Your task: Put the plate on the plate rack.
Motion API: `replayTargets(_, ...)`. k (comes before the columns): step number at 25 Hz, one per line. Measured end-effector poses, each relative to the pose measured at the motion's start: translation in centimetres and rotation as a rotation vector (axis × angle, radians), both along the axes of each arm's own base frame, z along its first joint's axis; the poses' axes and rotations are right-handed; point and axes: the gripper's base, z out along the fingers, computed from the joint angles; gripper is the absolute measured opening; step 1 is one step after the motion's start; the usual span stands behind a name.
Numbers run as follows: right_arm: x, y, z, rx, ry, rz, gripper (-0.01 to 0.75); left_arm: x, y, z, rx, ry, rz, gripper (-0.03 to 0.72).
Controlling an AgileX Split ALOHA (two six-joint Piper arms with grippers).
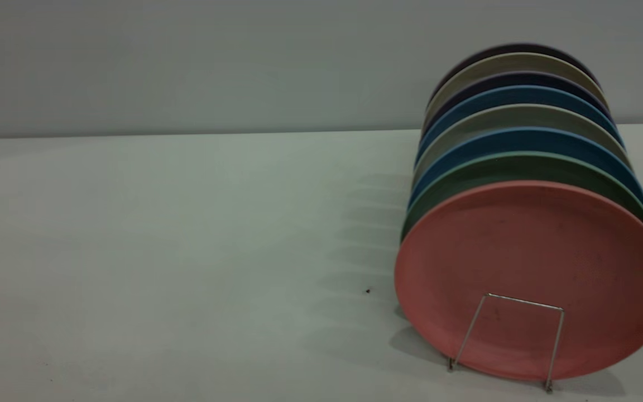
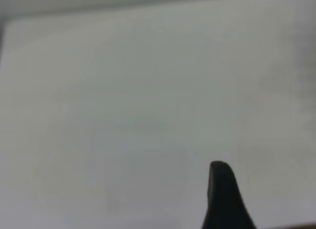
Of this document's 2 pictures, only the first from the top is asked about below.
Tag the pink plate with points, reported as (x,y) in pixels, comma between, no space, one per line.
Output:
(533,251)

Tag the green plate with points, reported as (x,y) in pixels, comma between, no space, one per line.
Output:
(522,167)

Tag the blue plate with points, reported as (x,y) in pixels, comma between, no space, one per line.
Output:
(517,96)
(522,140)

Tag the beige plate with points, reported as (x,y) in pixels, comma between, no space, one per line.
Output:
(514,61)
(522,116)

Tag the navy purple plate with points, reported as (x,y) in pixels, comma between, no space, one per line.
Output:
(514,78)

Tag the dark purple plate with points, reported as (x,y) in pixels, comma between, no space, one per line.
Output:
(514,48)

